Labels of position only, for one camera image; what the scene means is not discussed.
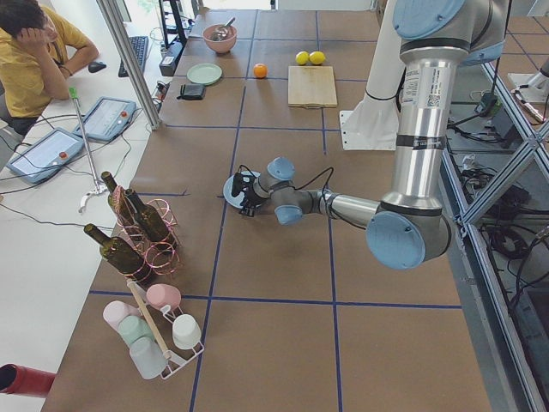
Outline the yellow lemon far side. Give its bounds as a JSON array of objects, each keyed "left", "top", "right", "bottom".
[{"left": 295, "top": 51, "right": 310, "bottom": 66}]

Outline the dark green wine bottle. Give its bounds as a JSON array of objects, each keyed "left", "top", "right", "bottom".
[
  {"left": 125, "top": 189, "right": 174, "bottom": 245},
  {"left": 100, "top": 171, "right": 135, "bottom": 227},
  {"left": 83, "top": 223, "right": 154, "bottom": 286}
]

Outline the bamboo cutting board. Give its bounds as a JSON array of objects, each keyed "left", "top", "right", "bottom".
[{"left": 287, "top": 65, "right": 338, "bottom": 108}]

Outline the light blue plate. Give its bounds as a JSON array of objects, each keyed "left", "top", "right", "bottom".
[{"left": 223, "top": 170, "right": 261, "bottom": 209}]

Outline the person in yellow shirt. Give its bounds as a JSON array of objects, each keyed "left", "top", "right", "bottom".
[{"left": 1, "top": 1, "right": 99, "bottom": 136}]

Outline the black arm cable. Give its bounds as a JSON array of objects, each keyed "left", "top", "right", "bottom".
[{"left": 238, "top": 164, "right": 378, "bottom": 228}]

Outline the light green plate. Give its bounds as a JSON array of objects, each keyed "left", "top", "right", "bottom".
[{"left": 186, "top": 63, "right": 223, "bottom": 86}]

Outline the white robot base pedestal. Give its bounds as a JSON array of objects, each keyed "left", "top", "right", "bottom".
[{"left": 340, "top": 1, "right": 405, "bottom": 150}]

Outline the pale pink cup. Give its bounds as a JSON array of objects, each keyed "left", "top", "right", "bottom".
[{"left": 103, "top": 300, "right": 141, "bottom": 331}]

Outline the pale green cup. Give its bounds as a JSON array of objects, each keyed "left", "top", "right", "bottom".
[{"left": 118, "top": 315, "right": 154, "bottom": 347}]

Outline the yellow lemon near board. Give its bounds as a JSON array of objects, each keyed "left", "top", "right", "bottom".
[{"left": 309, "top": 51, "right": 326, "bottom": 65}]

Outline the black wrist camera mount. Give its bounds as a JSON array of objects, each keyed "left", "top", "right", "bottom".
[{"left": 231, "top": 165, "right": 256, "bottom": 197}]

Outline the orange mandarin fruit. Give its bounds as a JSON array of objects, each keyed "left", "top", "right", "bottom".
[{"left": 253, "top": 64, "right": 268, "bottom": 79}]

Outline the red cylinder object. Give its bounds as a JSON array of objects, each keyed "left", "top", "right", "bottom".
[{"left": 1, "top": 364, "right": 57, "bottom": 398}]

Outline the black keyboard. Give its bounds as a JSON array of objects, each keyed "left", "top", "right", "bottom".
[{"left": 118, "top": 35, "right": 150, "bottom": 79}]

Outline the blue teach pendant tablet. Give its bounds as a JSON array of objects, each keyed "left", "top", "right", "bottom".
[
  {"left": 82, "top": 96, "right": 137, "bottom": 142},
  {"left": 7, "top": 128, "right": 84, "bottom": 184}
]

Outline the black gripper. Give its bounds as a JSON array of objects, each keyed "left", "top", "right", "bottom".
[{"left": 239, "top": 181, "right": 268, "bottom": 216}]

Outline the white wire cup rack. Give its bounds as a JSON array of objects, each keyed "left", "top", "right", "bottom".
[{"left": 127, "top": 281, "right": 204, "bottom": 380}]

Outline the dark grey folded cloth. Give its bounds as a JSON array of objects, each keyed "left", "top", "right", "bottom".
[{"left": 177, "top": 83, "right": 206, "bottom": 100}]

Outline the white cup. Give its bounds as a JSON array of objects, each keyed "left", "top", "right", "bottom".
[{"left": 172, "top": 314, "right": 202, "bottom": 349}]

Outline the pale blue cup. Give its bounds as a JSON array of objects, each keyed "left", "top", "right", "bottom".
[{"left": 129, "top": 336, "right": 167, "bottom": 379}]

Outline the copper wire bottle rack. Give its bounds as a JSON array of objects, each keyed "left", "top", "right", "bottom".
[{"left": 109, "top": 185, "right": 180, "bottom": 278}]

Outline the aluminium frame post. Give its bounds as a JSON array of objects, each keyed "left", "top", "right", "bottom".
[{"left": 96, "top": 0, "right": 161, "bottom": 130}]

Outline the pink bowl with ice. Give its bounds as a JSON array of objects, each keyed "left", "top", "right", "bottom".
[{"left": 202, "top": 24, "right": 238, "bottom": 54}]

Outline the metal reacher grabber stick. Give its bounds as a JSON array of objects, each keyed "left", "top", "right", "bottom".
[{"left": 69, "top": 87, "right": 107, "bottom": 214}]

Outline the steel ice scoop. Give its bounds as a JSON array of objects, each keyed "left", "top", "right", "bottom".
[{"left": 210, "top": 17, "right": 236, "bottom": 41}]

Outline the black computer mouse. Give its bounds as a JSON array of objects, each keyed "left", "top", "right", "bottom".
[{"left": 87, "top": 61, "right": 106, "bottom": 73}]

